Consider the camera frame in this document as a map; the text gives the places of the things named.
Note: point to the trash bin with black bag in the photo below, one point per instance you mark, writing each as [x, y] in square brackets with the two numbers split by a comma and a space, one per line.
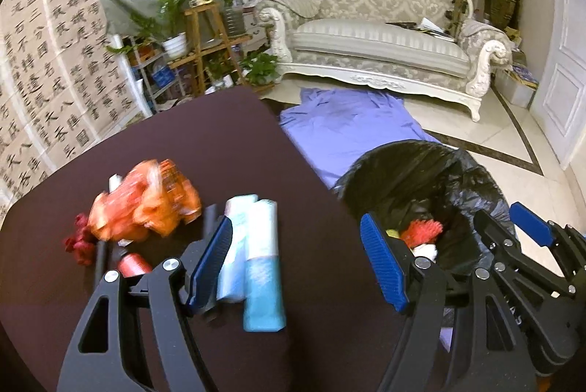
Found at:
[412, 172]

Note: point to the papers and books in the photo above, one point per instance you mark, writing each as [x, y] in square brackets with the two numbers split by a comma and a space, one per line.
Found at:
[430, 30]

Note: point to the wooden plant stand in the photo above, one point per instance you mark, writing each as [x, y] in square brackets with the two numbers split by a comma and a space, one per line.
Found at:
[201, 44]

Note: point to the black cylinder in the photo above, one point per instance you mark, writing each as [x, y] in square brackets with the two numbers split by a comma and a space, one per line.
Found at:
[209, 220]

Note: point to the orange plastic bag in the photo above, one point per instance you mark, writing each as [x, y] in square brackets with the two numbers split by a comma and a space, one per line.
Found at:
[142, 199]

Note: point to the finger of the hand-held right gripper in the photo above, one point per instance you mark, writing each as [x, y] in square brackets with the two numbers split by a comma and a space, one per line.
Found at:
[496, 238]
[533, 225]

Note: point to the calligraphy wall hanging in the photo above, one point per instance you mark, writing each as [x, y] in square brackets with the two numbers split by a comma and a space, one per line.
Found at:
[55, 67]

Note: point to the purple cloth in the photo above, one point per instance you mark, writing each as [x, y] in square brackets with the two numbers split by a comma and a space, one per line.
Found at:
[348, 122]

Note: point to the red foam net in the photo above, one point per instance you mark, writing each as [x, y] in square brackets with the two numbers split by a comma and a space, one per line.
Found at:
[422, 231]
[80, 243]

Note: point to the white crumpled paper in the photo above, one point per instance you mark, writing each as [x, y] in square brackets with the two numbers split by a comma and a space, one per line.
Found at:
[426, 252]

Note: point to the white tube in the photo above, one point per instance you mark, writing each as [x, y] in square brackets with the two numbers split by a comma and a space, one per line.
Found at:
[115, 183]

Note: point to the black marker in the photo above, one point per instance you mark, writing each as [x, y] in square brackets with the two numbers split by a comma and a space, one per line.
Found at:
[100, 263]

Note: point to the blue box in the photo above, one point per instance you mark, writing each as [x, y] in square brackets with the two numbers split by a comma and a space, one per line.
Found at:
[161, 77]

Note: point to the small leafy plant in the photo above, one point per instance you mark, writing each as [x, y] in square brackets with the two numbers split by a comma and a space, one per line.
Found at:
[132, 41]

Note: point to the metal shelf rack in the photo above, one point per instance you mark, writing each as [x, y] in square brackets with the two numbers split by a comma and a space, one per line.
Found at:
[151, 76]

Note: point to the ornate white sofa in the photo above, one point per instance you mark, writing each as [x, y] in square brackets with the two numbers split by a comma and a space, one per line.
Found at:
[380, 39]

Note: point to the dark brown woven panel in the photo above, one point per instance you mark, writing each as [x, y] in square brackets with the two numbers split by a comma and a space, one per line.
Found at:
[502, 5]

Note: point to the yellow item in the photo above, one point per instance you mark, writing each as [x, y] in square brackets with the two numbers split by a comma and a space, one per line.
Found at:
[392, 232]

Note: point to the light blue bag roll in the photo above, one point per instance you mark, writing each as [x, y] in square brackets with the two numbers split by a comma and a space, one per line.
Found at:
[264, 282]

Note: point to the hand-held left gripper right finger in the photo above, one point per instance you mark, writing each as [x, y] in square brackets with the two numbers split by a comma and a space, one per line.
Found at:
[382, 268]

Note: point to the low leafy green plant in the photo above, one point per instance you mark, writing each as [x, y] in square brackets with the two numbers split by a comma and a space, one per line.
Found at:
[260, 69]

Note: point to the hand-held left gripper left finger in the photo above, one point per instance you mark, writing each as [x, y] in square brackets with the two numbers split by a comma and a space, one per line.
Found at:
[211, 263]

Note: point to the white flower pot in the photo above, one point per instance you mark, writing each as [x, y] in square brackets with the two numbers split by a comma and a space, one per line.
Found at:
[175, 45]

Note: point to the white door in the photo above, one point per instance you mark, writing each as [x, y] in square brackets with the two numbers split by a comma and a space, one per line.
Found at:
[563, 67]

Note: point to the glass vase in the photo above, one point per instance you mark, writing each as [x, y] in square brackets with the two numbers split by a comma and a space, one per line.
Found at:
[234, 22]

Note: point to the pale blue bag roll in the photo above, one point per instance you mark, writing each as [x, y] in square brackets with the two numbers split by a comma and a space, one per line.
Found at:
[236, 227]

